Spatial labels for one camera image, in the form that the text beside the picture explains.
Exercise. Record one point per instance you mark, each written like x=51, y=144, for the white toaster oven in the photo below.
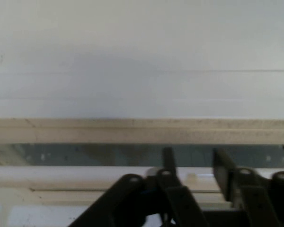
x=132, y=71

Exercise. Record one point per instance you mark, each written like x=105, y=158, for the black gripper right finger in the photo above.
x=262, y=203

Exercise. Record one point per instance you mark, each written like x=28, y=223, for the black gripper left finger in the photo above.
x=132, y=203

